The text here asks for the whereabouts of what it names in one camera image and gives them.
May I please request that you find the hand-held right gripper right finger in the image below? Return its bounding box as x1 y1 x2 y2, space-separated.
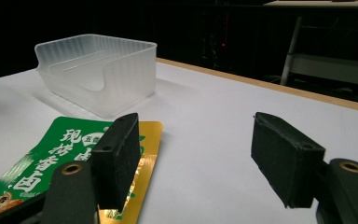
250 111 358 224

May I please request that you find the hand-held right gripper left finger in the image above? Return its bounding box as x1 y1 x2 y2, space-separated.
40 112 142 224

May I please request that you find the green and gold snack packet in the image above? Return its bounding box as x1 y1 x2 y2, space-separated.
0 116 164 224

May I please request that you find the translucent plastic container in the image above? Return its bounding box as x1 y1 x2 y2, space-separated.
34 34 158 119

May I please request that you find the metal stand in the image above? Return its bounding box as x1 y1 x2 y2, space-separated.
280 16 358 88

